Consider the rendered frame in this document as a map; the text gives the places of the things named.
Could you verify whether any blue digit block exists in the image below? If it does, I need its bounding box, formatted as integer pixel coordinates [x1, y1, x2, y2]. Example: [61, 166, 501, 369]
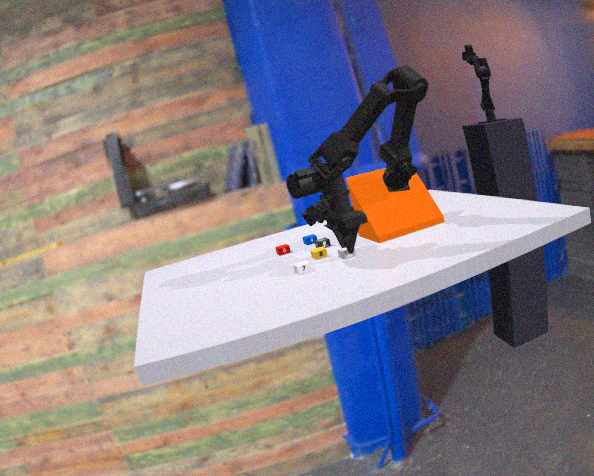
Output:
[303, 234, 317, 245]

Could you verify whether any yellow digit block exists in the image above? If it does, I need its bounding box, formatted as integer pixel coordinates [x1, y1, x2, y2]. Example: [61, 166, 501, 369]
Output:
[310, 247, 328, 260]

